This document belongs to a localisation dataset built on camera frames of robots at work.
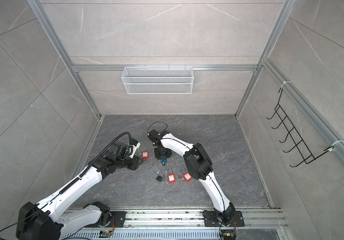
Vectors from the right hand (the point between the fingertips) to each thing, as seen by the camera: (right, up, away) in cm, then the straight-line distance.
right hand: (162, 156), depth 96 cm
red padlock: (-11, +1, -1) cm, 11 cm away
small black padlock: (-1, -11, -10) cm, 15 cm away
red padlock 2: (+6, -10, -10) cm, 15 cm away
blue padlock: (+1, -2, -3) cm, 4 cm away
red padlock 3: (+16, -10, -9) cm, 20 cm away
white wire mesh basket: (-4, +52, +5) cm, 52 cm away
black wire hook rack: (+64, +10, -32) cm, 72 cm away
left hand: (-11, +3, -15) cm, 19 cm away
